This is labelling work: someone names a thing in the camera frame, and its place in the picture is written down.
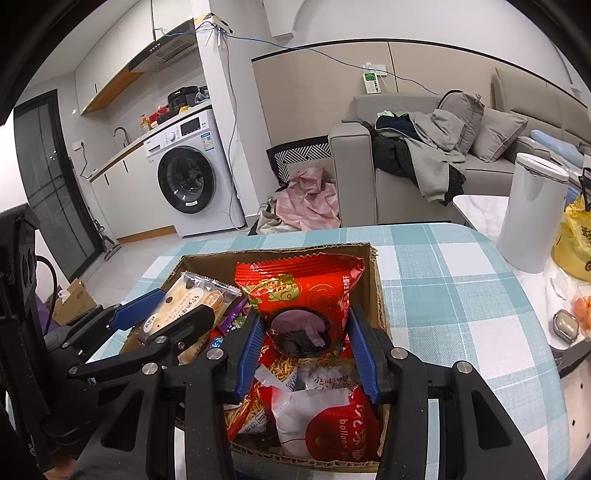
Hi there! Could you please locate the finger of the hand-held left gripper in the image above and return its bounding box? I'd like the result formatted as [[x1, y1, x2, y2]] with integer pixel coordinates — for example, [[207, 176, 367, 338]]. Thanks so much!
[[67, 305, 218, 384], [44, 288, 167, 352]]

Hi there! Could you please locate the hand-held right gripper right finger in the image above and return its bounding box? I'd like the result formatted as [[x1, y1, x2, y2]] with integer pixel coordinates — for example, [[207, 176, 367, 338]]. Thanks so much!
[[347, 305, 546, 480]]

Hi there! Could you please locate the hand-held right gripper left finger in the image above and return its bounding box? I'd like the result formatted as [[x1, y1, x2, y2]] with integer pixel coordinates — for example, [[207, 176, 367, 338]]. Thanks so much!
[[83, 315, 267, 480]]

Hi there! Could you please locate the noodle stick snack packet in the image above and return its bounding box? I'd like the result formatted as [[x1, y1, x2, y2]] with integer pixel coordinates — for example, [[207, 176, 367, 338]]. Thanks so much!
[[225, 348, 370, 439]]

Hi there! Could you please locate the yellow cake packet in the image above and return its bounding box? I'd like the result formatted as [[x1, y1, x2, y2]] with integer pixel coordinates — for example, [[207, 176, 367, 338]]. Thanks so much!
[[134, 271, 243, 365]]

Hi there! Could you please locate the purple snack packet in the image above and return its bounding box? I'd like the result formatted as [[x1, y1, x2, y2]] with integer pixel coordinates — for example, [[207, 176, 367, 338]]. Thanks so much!
[[219, 295, 259, 335]]

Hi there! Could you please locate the brown cardboard box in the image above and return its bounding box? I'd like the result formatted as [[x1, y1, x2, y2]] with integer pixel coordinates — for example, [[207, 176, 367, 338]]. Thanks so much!
[[121, 243, 392, 474]]

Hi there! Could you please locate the white red balloon packet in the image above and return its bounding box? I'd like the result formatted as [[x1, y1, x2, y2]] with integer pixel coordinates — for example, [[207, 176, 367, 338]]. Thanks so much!
[[270, 385, 384, 462]]

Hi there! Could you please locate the red gold-patterned snack packet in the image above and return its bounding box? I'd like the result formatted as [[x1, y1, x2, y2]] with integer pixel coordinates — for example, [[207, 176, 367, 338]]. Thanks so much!
[[235, 253, 365, 358]]

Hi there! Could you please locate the stick vacuum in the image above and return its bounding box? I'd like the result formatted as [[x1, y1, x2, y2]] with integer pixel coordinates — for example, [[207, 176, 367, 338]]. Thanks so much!
[[92, 219, 122, 264]]

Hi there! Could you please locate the teal checked tablecloth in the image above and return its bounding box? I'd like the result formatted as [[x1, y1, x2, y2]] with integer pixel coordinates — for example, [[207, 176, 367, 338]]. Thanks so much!
[[88, 223, 570, 480]]

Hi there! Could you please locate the white kitchen counter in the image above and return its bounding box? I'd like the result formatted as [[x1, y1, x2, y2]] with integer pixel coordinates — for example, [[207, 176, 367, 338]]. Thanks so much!
[[90, 138, 178, 241]]

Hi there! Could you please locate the black glass door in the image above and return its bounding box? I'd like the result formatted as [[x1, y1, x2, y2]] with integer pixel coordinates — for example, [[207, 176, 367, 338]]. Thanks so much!
[[14, 90, 105, 282]]

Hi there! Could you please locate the white washing machine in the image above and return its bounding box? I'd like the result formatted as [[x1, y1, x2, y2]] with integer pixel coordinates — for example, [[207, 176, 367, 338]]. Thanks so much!
[[145, 108, 245, 238]]

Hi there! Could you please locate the pink cloth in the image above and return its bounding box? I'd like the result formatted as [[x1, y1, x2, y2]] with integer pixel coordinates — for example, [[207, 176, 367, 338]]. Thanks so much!
[[276, 167, 341, 232]]

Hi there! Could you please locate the grey sofa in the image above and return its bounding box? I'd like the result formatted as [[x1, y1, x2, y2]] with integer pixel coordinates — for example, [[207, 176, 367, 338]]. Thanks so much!
[[329, 67, 591, 227]]

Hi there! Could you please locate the small metal tin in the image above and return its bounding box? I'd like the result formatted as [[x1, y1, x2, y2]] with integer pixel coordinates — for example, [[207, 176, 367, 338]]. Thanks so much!
[[553, 310, 583, 343]]

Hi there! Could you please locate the black garment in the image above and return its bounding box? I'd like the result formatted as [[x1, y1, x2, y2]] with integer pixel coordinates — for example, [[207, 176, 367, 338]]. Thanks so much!
[[372, 115, 465, 206]]

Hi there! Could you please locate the patterned laundry basket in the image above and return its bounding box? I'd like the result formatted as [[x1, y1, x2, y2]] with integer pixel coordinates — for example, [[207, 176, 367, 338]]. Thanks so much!
[[266, 141, 334, 190]]

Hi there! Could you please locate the grey hoodie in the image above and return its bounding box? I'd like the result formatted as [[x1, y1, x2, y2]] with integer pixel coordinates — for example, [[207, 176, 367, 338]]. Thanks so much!
[[406, 111, 467, 204]]

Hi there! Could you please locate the black cooker pot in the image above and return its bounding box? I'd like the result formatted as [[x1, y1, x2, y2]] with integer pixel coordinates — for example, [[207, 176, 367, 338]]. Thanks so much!
[[167, 85, 199, 116]]

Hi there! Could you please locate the white trash bin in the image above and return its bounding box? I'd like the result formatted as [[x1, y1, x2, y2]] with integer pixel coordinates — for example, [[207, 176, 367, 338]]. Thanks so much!
[[496, 152, 570, 274]]

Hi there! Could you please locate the orange fruit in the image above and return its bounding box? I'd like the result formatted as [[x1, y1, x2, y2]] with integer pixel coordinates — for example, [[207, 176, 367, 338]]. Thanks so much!
[[573, 295, 591, 333]]

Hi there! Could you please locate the yellow plastic bag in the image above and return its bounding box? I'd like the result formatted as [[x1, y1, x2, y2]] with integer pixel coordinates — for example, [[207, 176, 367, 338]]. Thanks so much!
[[553, 194, 591, 282]]

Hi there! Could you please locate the grey pillow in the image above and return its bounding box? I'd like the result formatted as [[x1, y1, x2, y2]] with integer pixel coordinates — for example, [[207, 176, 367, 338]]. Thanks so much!
[[471, 108, 529, 163], [438, 91, 485, 155]]

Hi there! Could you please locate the range hood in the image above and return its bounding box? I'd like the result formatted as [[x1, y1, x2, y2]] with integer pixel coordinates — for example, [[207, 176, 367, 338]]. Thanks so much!
[[129, 21, 199, 73]]

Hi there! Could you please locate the light blue cushion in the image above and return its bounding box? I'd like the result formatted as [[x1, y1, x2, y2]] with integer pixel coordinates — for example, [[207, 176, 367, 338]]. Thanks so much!
[[530, 129, 585, 167]]

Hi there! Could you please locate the black cable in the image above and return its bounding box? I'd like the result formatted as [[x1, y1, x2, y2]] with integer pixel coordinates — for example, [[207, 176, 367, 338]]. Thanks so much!
[[33, 255, 60, 333]]

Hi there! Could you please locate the grey wall cable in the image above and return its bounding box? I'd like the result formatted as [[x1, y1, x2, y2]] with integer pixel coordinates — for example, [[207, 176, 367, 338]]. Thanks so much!
[[222, 41, 243, 229]]

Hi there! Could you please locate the white wall cabinet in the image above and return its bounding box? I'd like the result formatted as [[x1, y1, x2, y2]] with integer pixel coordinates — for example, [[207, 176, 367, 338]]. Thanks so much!
[[76, 0, 153, 116]]

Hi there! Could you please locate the white green wall device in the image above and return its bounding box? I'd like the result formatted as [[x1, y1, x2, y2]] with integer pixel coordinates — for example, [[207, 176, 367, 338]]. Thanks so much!
[[361, 62, 387, 95]]

